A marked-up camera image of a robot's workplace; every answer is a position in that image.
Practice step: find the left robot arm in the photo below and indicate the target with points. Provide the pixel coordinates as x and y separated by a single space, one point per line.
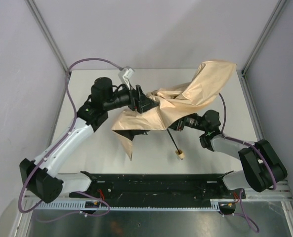
41 176

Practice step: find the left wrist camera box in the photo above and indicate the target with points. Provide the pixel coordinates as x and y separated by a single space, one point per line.
125 74

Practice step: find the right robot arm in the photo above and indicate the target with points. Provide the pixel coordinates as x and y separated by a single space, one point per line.
261 170

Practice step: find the beige folding umbrella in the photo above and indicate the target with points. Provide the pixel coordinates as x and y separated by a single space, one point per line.
175 102

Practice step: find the aluminium corner post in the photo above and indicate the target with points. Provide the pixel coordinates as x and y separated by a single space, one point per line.
31 4
266 32

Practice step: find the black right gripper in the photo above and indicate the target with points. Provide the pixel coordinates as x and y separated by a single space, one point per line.
181 124

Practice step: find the left aluminium corner post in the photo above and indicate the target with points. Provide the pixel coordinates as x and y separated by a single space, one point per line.
31 4

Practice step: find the grey slotted cable duct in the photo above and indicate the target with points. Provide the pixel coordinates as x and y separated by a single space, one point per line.
80 204

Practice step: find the right aluminium corner post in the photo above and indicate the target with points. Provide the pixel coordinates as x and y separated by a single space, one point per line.
266 32

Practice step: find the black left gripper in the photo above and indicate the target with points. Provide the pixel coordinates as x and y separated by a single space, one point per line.
138 98

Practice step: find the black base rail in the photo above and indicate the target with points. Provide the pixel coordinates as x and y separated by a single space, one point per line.
161 190

